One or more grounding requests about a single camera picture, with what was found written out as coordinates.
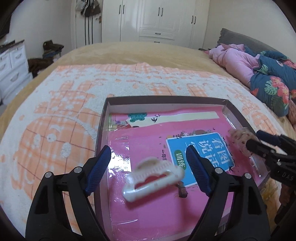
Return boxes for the spotted translucent hair claw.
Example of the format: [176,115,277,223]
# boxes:
[228,128,259,157]

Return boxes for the white plastic hair claw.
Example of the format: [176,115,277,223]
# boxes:
[122,157,185,202]

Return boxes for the pink knitted garment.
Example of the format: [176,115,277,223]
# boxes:
[287,99,296,132]

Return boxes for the blue floral quilt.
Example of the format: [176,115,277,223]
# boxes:
[242,46,295,117]

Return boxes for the small brown metal clip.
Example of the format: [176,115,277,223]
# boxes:
[176,181,188,198]

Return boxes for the brown cardboard box tray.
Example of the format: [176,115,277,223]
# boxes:
[93,95,271,241]

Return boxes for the pink quilted jacket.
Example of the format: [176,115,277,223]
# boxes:
[205,43,259,88]

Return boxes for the orange white fleece blanket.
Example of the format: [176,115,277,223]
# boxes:
[1,63,286,240]

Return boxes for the grey headboard pillow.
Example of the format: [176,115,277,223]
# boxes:
[217,28,277,54]

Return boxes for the beige bed cover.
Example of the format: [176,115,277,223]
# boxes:
[0,41,296,142]

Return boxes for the white wardrobe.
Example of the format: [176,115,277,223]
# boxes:
[102,0,210,49]

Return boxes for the white drawer cabinet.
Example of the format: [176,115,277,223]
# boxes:
[0,40,33,105]

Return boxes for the dark clothes pile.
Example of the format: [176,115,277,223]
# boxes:
[28,40,64,78]

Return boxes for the white door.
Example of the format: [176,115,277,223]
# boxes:
[70,1,103,49]

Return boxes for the hanging bags on door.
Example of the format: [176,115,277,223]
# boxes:
[75,0,101,18]

